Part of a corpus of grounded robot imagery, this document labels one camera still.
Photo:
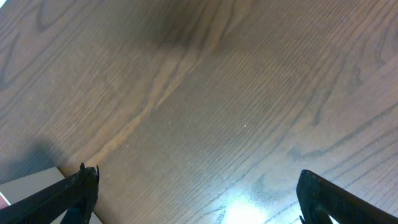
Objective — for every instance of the white box with pink interior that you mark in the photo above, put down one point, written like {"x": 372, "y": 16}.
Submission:
{"x": 19, "y": 189}

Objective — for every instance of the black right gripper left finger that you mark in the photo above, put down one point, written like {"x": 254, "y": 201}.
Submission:
{"x": 74, "y": 197}

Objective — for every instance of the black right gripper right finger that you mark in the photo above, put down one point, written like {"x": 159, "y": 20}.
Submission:
{"x": 322, "y": 202}

